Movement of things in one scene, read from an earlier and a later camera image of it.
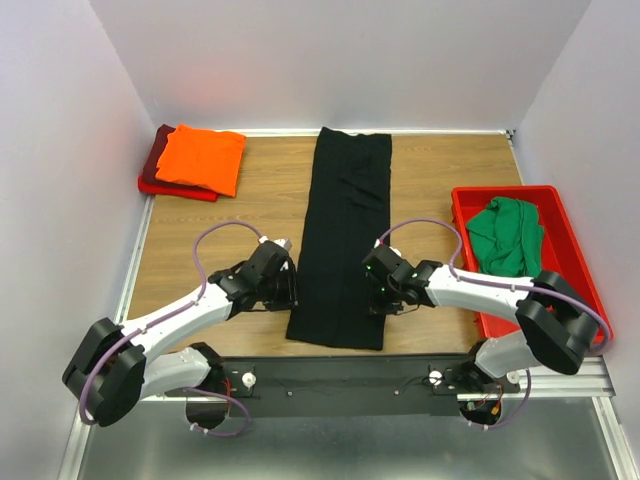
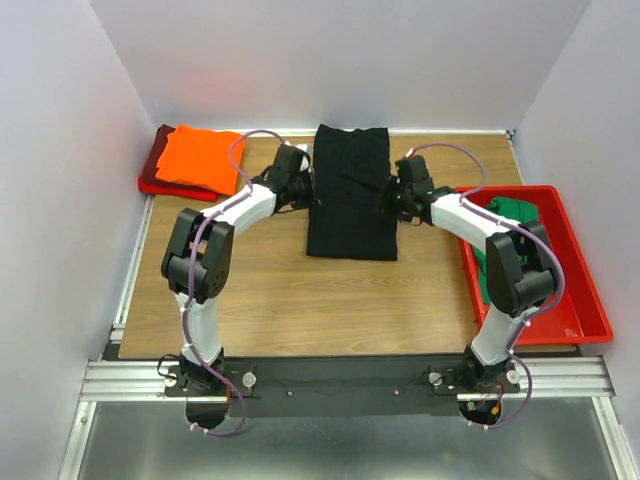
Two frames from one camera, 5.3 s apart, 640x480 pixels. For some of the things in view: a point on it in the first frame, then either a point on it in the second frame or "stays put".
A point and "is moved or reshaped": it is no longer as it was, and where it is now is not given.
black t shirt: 347,216 is moved or reshaped
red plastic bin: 562,250 stays put
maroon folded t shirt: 157,147 stays put
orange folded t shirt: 209,158 stays put
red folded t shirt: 176,191 stays put
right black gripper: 376,306 → 390,186
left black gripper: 290,299 → 312,199
